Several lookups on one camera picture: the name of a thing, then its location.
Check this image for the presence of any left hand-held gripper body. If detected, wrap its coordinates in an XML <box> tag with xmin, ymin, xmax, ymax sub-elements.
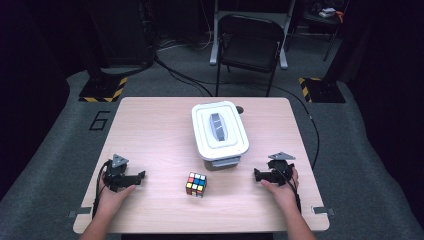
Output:
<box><xmin>103</xmin><ymin>153</ymin><xmax>136</xmax><ymax>193</ymax></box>

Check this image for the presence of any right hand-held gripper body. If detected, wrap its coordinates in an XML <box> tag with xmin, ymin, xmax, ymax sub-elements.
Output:
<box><xmin>266</xmin><ymin>151</ymin><xmax>297</xmax><ymax>187</ymax></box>

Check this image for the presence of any clear brown plastic storage box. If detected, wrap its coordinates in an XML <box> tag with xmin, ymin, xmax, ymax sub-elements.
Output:
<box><xmin>202</xmin><ymin>154</ymin><xmax>242</xmax><ymax>172</ymax></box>

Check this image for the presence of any multicoloured puzzle cube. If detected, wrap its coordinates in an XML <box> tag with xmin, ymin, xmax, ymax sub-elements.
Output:
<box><xmin>185</xmin><ymin>171</ymin><xmax>208</xmax><ymax>198</ymax></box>

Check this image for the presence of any white box lid grey handle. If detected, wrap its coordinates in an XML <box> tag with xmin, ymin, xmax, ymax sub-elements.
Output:
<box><xmin>191</xmin><ymin>100</ymin><xmax>250</xmax><ymax>162</ymax></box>

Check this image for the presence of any person's left hand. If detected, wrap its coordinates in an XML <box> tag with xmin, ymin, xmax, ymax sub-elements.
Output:
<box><xmin>98</xmin><ymin>171</ymin><xmax>137</xmax><ymax>216</ymax></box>

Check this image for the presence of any person's right hand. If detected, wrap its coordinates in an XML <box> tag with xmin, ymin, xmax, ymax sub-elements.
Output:
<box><xmin>260</xmin><ymin>168</ymin><xmax>300</xmax><ymax>214</ymax></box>

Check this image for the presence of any grey tape strip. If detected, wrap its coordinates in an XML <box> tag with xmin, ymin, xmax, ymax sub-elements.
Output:
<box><xmin>311</xmin><ymin>206</ymin><xmax>335</xmax><ymax>216</ymax></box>
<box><xmin>68</xmin><ymin>206</ymin><xmax>93</xmax><ymax>219</ymax></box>

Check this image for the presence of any black base with hazard tape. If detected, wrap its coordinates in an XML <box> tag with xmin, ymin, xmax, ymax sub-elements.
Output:
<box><xmin>298</xmin><ymin>77</ymin><xmax>347</xmax><ymax>104</ymax></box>
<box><xmin>78</xmin><ymin>77</ymin><xmax>129</xmax><ymax>103</ymax></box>

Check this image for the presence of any black folding chair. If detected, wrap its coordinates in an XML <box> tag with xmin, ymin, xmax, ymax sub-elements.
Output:
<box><xmin>215</xmin><ymin>13</ymin><xmax>286</xmax><ymax>98</ymax></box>

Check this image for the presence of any black equipment case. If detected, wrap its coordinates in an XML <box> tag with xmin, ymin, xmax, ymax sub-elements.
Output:
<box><xmin>96</xmin><ymin>0</ymin><xmax>156</xmax><ymax>68</ymax></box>

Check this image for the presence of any white device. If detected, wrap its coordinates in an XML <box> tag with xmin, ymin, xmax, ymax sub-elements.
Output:
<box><xmin>318</xmin><ymin>7</ymin><xmax>337</xmax><ymax>19</ymax></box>

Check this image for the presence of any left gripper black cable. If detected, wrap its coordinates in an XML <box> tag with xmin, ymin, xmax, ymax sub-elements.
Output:
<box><xmin>91</xmin><ymin>159</ymin><xmax>113</xmax><ymax>219</ymax></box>

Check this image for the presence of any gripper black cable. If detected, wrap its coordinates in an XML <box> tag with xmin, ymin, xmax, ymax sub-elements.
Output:
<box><xmin>273</xmin><ymin>163</ymin><xmax>303</xmax><ymax>214</ymax></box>
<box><xmin>91</xmin><ymin>159</ymin><xmax>113</xmax><ymax>219</ymax></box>

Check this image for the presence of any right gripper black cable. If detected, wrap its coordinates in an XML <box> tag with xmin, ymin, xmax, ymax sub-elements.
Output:
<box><xmin>273</xmin><ymin>163</ymin><xmax>303</xmax><ymax>214</ymax></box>

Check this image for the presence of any thick black floor cable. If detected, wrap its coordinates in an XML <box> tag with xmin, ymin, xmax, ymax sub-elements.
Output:
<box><xmin>153</xmin><ymin>55</ymin><xmax>214</xmax><ymax>98</ymax></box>

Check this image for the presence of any grey metal stand frame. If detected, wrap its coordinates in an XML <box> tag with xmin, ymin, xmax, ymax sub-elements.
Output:
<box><xmin>209</xmin><ymin>0</ymin><xmax>297</xmax><ymax>70</ymax></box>

